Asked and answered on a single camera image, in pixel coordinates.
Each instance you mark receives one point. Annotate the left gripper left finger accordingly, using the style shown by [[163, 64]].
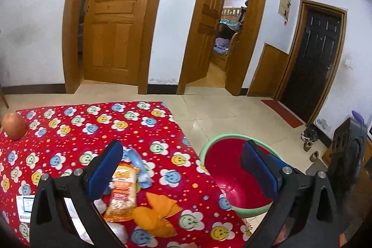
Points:
[[51, 224]]

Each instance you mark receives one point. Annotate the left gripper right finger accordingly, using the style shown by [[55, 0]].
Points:
[[303, 212]]

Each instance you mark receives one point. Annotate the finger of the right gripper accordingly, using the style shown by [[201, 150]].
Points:
[[278, 161]]

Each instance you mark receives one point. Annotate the white blue medicine box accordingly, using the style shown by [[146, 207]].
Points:
[[24, 209]]

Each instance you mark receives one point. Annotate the orange snack packet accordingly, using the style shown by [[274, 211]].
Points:
[[123, 194]]

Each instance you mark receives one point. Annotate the blue plastic wrapper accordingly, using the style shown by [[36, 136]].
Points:
[[143, 178]]

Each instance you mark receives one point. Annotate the red green trash bin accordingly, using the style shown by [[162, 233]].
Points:
[[244, 173]]

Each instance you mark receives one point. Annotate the shoes by door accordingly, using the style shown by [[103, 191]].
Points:
[[309, 136]]

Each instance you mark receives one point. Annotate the red door mat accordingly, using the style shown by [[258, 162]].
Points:
[[284, 113]]

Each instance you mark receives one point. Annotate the red smiley flower tablecloth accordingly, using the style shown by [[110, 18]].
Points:
[[60, 139]]

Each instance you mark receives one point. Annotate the black entrance door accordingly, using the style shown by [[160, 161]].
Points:
[[313, 63]]

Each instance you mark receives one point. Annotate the red apple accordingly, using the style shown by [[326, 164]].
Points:
[[14, 125]]

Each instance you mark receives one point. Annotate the bunk bed with bedding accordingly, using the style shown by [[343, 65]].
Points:
[[227, 35]]

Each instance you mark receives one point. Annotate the open wooden door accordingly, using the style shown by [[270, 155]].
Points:
[[203, 40]]

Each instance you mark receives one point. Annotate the closed wooden door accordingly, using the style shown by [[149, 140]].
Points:
[[112, 35]]

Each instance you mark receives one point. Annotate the wooden wall cabinet panel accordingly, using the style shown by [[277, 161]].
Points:
[[269, 73]]

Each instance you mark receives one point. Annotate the wall electrical box cover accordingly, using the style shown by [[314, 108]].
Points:
[[284, 8]]

